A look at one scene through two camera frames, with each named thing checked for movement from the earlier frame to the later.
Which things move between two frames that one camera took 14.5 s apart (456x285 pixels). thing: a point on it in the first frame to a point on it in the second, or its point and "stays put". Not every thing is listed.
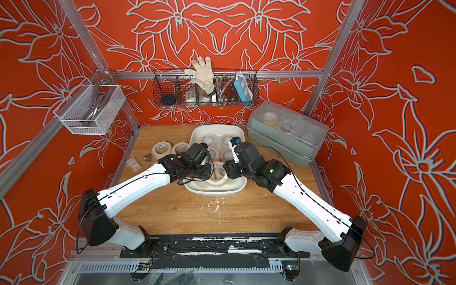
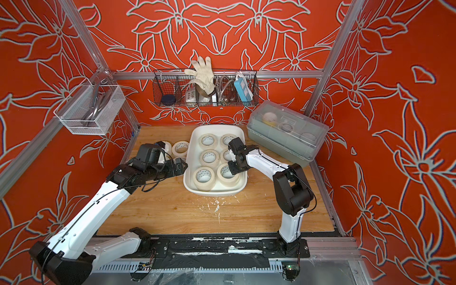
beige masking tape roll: x=208 y=139 stays put
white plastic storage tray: x=217 y=138 stays put
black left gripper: x=208 y=171 to x=171 y=165
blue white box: x=243 y=89 stays put
